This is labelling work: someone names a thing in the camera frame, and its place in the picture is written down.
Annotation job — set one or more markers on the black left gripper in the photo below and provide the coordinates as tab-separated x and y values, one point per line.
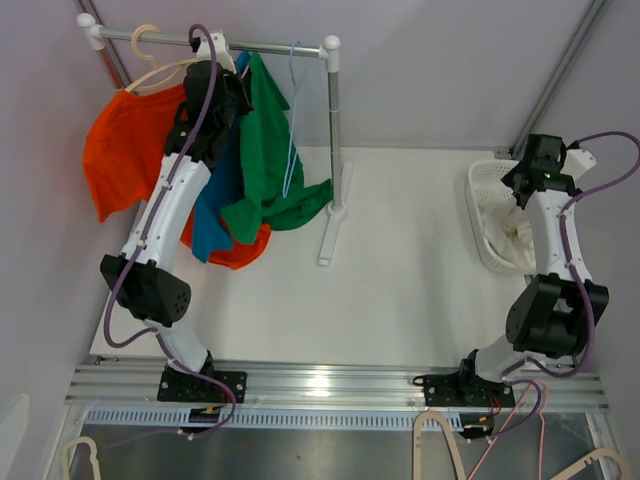
236	81

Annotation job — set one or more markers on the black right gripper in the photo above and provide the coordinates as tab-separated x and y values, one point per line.
512	176

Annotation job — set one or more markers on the white t shirt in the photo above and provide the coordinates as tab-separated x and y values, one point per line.
509	234

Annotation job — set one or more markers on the light blue wire hanger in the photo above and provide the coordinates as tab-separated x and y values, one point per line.
292	115

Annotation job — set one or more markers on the green t shirt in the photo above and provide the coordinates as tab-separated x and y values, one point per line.
275	192

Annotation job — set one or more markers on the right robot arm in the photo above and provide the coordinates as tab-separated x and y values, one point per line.
552	324

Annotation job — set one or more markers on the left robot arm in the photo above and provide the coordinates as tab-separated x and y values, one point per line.
140	277

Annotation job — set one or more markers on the cream plastic hanger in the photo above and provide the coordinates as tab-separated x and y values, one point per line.
159	75

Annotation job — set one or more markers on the blue t shirt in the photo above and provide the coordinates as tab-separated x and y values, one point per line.
211	240

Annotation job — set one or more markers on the orange t shirt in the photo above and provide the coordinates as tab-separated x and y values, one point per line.
123	153

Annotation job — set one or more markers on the cream hanger bottom right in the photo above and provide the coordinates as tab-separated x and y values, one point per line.
591	459

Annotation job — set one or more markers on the white perforated basket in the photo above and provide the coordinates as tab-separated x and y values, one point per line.
484	189

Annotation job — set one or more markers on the white clothes rack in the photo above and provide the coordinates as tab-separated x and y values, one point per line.
329	52

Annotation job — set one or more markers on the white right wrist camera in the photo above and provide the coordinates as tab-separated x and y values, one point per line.
578	162

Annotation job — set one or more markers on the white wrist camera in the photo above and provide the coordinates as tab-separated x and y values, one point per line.
578	162
206	48

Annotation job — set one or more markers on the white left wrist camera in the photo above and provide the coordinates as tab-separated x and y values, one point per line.
206	48

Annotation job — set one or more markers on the pink wire hanger below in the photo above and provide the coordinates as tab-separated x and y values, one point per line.
542	389

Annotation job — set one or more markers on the aluminium mounting rail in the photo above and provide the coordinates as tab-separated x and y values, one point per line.
271	395

